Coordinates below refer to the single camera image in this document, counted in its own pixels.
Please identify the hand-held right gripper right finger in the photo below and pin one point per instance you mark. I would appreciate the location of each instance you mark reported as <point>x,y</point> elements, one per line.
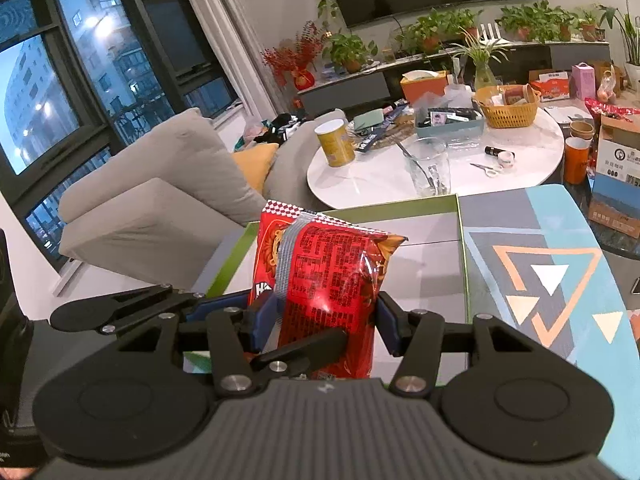
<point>387,322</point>

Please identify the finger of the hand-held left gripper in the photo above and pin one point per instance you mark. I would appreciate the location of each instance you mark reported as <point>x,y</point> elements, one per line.
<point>310,345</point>
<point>220,307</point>

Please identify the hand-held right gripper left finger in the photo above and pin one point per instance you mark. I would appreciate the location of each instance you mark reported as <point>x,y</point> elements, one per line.
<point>262,327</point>

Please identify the red snack packet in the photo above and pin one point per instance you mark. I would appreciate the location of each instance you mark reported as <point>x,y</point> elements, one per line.
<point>330,280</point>

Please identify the green rimmed box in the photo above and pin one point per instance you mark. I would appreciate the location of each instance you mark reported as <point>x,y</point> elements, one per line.
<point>430,260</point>

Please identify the grey sofa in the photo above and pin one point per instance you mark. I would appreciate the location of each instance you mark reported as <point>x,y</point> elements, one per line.
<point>150,210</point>

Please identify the white round table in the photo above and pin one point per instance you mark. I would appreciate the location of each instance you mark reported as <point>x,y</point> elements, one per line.
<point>380,175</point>

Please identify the yellow cushion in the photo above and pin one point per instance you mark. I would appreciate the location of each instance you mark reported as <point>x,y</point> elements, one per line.
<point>255,162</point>

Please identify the clear glass pitcher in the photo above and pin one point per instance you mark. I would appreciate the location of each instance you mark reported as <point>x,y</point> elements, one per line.
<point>425,170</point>

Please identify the blue grey geometric mat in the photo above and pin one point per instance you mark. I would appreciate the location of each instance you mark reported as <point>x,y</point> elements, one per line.
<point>550,240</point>

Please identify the small scissors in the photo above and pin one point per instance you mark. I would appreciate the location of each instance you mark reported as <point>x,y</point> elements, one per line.
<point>492,171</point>

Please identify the gold can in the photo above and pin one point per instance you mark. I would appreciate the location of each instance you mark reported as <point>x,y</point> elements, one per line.
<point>337,145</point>

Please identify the pile of clothes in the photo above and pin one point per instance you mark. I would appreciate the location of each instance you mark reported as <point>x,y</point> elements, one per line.
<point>272,130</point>

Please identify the long black box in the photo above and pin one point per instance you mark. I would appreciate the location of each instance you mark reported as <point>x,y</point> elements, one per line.
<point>380,131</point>

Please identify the small black tube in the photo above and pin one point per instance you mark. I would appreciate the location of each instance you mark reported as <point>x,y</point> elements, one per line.
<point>492,150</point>

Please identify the teal tray box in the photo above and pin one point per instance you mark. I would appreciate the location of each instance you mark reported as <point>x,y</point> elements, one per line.
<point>450,130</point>

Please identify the tape roll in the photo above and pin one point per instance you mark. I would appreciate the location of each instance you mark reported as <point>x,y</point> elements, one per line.
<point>507,158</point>

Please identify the green pouch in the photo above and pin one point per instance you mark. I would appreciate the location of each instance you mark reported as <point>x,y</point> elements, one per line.
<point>369,119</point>

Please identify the orange tissue box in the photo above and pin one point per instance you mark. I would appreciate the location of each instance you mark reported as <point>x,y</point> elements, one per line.
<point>422,90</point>

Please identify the grey television cabinet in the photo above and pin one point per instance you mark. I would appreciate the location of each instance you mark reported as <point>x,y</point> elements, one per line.
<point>350,87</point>

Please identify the black framed window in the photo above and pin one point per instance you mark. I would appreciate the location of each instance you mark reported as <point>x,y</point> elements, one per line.
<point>30,100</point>

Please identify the yellow woven basket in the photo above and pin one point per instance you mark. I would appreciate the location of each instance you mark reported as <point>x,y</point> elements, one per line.
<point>507,112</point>

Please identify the dark marble table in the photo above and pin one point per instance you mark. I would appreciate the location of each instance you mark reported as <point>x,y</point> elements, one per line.
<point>620,249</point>

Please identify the orange cup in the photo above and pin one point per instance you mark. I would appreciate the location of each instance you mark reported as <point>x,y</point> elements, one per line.
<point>576,162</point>

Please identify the red berry plant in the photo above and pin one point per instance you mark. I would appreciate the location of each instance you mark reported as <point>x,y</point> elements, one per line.
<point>295,57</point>

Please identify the spider plant in glass vase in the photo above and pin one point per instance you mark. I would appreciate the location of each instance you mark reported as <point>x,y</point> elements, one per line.
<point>484,77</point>

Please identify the brown paper cup stack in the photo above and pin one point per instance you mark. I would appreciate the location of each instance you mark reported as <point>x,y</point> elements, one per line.
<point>581,131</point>

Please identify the potted green plant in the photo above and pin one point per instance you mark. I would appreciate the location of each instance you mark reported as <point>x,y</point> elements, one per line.
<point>350,50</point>
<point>430,30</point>
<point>589,24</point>
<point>525,22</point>

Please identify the cardboard box with blue print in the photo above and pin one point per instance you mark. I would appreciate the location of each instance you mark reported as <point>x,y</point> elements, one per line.
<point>617,170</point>

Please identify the light curtain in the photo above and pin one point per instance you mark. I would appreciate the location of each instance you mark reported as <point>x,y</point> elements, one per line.
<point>225,25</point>

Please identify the red white box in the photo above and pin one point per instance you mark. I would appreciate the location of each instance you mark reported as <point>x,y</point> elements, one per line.
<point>550,89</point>

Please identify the white rack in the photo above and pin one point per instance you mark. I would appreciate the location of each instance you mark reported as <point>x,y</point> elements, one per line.
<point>491,31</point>

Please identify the pink box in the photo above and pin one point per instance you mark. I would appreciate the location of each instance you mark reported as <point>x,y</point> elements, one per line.
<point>583,82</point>

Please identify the red snack bag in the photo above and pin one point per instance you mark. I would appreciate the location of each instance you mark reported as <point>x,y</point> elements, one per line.
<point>612,108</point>

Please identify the clear bag of fruit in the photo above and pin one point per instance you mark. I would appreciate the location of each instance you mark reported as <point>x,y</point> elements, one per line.
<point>608,87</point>

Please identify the tall leafy plant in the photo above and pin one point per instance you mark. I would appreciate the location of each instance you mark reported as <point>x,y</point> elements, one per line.
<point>626,15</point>

